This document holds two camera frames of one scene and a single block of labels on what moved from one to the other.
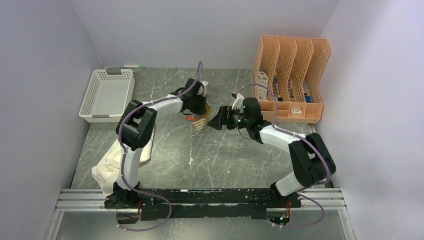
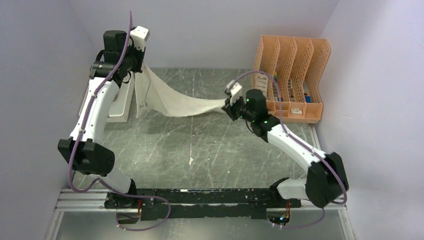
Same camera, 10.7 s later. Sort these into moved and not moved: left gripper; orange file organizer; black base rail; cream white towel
Moved: cream white towel; left gripper
Not moved: orange file organizer; black base rail
